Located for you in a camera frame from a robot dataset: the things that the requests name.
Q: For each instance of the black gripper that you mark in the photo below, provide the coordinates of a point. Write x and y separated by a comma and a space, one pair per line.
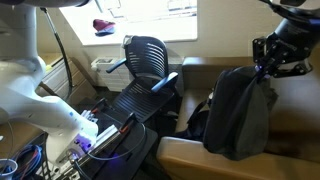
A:
283, 43

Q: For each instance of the black garment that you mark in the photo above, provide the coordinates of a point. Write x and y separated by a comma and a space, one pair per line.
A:
240, 113

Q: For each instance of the dark blue clothing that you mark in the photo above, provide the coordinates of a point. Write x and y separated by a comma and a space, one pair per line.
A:
190, 133

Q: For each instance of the light grey clothing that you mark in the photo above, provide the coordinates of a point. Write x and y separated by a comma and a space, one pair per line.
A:
126, 40

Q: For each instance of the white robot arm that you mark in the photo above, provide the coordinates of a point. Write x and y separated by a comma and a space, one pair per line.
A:
26, 83

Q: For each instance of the black slatted office chair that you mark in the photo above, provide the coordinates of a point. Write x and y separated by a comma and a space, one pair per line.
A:
146, 66

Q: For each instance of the brown leather armchair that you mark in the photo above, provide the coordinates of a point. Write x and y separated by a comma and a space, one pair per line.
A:
293, 116

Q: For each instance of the white window sill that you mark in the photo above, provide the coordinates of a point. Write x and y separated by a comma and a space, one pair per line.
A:
150, 28

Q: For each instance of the maroon cap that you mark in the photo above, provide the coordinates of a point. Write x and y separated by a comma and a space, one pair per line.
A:
104, 25

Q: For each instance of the beige drawer cabinet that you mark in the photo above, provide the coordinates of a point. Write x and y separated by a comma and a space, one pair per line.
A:
71, 83

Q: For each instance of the white paper cup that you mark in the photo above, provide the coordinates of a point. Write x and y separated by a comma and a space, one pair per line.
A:
7, 168

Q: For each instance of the window with dark frame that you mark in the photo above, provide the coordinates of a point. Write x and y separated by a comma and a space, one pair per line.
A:
150, 6

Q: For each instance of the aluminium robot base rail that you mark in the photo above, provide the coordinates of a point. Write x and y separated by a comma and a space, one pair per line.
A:
106, 136

